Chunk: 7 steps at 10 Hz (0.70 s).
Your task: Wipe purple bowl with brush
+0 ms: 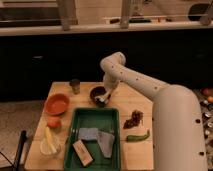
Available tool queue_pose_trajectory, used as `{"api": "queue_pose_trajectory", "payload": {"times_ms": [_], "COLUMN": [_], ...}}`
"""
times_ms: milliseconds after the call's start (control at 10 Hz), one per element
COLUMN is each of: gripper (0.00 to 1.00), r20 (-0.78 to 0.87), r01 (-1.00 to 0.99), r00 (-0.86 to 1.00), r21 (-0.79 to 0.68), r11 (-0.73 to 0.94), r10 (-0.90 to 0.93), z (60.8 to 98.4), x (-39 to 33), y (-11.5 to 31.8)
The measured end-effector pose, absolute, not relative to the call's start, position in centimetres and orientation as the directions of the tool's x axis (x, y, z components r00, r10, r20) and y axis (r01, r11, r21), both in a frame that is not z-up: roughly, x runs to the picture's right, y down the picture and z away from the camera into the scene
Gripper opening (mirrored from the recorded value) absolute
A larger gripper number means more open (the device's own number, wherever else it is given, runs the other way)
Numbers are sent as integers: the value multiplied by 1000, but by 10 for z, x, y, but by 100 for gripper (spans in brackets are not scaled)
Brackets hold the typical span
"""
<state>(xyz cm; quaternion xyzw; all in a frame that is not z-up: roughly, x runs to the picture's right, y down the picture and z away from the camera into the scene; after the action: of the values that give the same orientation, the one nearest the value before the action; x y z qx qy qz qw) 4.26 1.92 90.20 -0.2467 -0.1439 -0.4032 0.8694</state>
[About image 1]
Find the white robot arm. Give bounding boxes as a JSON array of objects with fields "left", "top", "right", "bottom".
[{"left": 100, "top": 52, "right": 208, "bottom": 171}]

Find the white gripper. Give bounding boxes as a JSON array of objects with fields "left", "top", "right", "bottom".
[{"left": 103, "top": 75, "right": 119, "bottom": 94}]

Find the tan wooden block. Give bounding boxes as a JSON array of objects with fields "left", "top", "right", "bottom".
[{"left": 73, "top": 140, "right": 93, "bottom": 167}]

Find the brown dried food pile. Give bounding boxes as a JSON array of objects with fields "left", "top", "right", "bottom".
[{"left": 123, "top": 110, "right": 143, "bottom": 129}]

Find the grey cloth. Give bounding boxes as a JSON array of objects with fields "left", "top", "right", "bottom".
[{"left": 97, "top": 131, "right": 115, "bottom": 158}]

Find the dark purple bowl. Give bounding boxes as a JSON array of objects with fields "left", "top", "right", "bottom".
[{"left": 90, "top": 86, "right": 110, "bottom": 107}]

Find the green plastic tray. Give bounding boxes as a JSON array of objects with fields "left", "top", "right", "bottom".
[{"left": 63, "top": 108, "right": 121, "bottom": 171}]

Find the orange bowl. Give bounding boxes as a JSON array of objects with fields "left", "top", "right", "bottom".
[{"left": 44, "top": 93, "right": 70, "bottom": 116}]

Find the orange fruit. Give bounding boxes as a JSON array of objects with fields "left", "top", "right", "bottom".
[{"left": 47, "top": 117, "right": 61, "bottom": 129}]

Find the white dish brush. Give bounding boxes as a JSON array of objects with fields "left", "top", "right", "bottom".
[{"left": 95, "top": 91, "right": 111, "bottom": 103}]

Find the green chili pepper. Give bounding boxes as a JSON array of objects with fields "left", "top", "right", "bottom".
[{"left": 126, "top": 130, "right": 150, "bottom": 142}]

